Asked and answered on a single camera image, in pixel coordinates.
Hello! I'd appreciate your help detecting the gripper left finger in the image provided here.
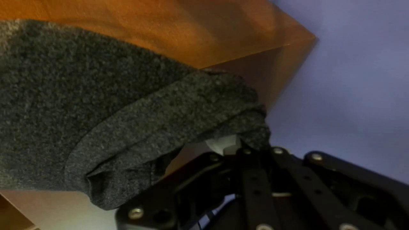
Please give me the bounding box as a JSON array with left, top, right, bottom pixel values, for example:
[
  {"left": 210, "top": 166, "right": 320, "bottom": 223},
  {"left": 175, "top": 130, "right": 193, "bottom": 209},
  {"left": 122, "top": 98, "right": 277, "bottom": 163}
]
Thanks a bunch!
[{"left": 114, "top": 148, "right": 276, "bottom": 230}]

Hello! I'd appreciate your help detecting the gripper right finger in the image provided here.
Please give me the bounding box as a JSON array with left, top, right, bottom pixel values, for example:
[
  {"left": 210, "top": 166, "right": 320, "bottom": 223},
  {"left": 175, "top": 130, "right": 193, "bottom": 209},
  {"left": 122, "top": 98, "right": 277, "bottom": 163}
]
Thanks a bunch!
[{"left": 271, "top": 147, "right": 409, "bottom": 230}]

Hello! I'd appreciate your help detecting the white hook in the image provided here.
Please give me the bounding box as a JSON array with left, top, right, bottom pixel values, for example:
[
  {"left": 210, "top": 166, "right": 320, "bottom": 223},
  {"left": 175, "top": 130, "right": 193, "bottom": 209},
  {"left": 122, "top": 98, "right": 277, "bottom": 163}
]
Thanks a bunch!
[{"left": 204, "top": 134, "right": 242, "bottom": 156}]

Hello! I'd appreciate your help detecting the dark grey fleece garment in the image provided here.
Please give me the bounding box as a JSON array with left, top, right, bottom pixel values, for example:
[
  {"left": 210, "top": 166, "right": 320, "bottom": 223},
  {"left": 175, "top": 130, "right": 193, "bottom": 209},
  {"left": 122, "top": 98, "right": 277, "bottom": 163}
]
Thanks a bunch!
[{"left": 0, "top": 19, "right": 271, "bottom": 211}]

